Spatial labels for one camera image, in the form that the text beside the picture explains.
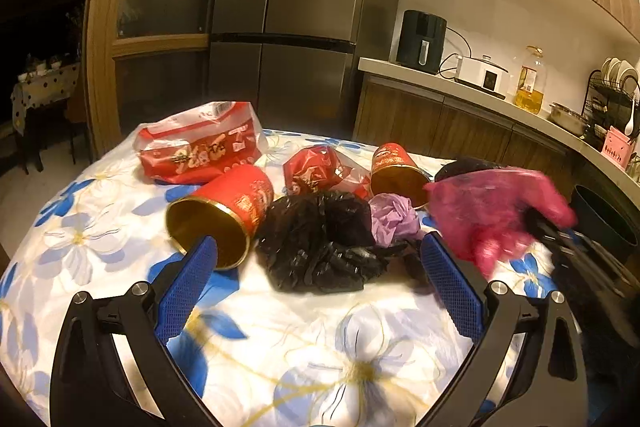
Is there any pink plastic bag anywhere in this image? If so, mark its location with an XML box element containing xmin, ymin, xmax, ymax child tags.
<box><xmin>424</xmin><ymin>167</ymin><xmax>578</xmax><ymax>278</ymax></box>

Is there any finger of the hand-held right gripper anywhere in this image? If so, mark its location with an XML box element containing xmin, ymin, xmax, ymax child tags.
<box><xmin>522</xmin><ymin>207</ymin><xmax>601</xmax><ymax>268</ymax></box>

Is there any black air fryer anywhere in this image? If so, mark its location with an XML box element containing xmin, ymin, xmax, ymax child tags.
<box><xmin>396</xmin><ymin>9</ymin><xmax>448</xmax><ymax>75</ymax></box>

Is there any white electric cooker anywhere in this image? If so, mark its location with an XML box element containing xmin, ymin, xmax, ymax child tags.
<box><xmin>454</xmin><ymin>54</ymin><xmax>512</xmax><ymax>100</ymax></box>

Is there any red and white plastic bag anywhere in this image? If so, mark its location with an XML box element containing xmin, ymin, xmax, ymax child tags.
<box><xmin>136</xmin><ymin>101</ymin><xmax>268</xmax><ymax>185</ymax></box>

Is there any side table with dotted cloth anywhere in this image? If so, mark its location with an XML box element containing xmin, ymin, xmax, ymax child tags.
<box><xmin>11</xmin><ymin>62</ymin><xmax>81</xmax><ymax>172</ymax></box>

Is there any black trash bin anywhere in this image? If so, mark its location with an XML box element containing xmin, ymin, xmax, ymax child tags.
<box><xmin>570</xmin><ymin>185</ymin><xmax>638</xmax><ymax>253</ymax></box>

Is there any pink box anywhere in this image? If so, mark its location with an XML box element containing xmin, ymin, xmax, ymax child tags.
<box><xmin>602</xmin><ymin>127</ymin><xmax>632</xmax><ymax>165</ymax></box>

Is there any large red paper cup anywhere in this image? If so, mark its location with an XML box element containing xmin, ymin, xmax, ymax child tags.
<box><xmin>166</xmin><ymin>164</ymin><xmax>275</xmax><ymax>270</ymax></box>

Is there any cooking oil bottle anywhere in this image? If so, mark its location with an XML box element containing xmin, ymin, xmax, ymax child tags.
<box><xmin>514</xmin><ymin>46</ymin><xmax>547</xmax><ymax>115</ymax></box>

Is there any floral tablecloth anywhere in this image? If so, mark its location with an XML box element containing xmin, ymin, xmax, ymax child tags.
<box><xmin>0</xmin><ymin>127</ymin><xmax>566</xmax><ymax>427</ymax></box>

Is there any purple plastic bag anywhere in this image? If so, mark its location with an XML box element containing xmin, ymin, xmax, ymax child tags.
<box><xmin>369</xmin><ymin>193</ymin><xmax>421</xmax><ymax>245</ymax></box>

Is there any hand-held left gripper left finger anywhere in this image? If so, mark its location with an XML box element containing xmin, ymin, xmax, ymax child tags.
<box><xmin>50</xmin><ymin>234</ymin><xmax>223</xmax><ymax>427</ymax></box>

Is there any wooden glass-door cabinet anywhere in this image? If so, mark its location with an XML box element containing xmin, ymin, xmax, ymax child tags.
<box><xmin>85</xmin><ymin>0</ymin><xmax>236</xmax><ymax>158</ymax></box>

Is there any black power cable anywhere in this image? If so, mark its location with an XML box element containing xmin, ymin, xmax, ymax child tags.
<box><xmin>439</xmin><ymin>27</ymin><xmax>481</xmax><ymax>82</ymax></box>

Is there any small red paper cup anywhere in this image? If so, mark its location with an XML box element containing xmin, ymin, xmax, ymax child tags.
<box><xmin>371</xmin><ymin>142</ymin><xmax>432</xmax><ymax>210</ymax></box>

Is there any red wrapper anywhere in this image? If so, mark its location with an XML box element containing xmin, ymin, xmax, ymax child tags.
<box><xmin>282</xmin><ymin>145</ymin><xmax>373</xmax><ymax>200</ymax></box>

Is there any black wire dish rack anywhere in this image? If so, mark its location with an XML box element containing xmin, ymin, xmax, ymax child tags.
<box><xmin>582</xmin><ymin>57</ymin><xmax>640</xmax><ymax>148</ymax></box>

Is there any dark rounded object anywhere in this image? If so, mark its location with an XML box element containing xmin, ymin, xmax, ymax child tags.
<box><xmin>434</xmin><ymin>155</ymin><xmax>511</xmax><ymax>182</ymax></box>

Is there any wooden kitchen counter cabinet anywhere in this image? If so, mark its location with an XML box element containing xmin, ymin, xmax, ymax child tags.
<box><xmin>352</xmin><ymin>57</ymin><xmax>640</xmax><ymax>228</ymax></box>

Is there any black plastic bag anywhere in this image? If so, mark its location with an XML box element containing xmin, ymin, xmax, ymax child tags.
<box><xmin>255</xmin><ymin>191</ymin><xmax>426</xmax><ymax>294</ymax></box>

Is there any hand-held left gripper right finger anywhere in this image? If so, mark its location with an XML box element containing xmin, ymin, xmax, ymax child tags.
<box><xmin>420</xmin><ymin>232</ymin><xmax>588</xmax><ymax>427</ymax></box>

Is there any steel pot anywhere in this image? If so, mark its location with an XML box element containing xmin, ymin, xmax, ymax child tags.
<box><xmin>547</xmin><ymin>102</ymin><xmax>591</xmax><ymax>138</ymax></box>

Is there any stack of white plates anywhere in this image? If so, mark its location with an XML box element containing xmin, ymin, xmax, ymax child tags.
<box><xmin>600</xmin><ymin>57</ymin><xmax>638</xmax><ymax>88</ymax></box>

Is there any dark steel refrigerator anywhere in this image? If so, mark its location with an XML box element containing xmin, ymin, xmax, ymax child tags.
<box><xmin>207</xmin><ymin>0</ymin><xmax>406</xmax><ymax>142</ymax></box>

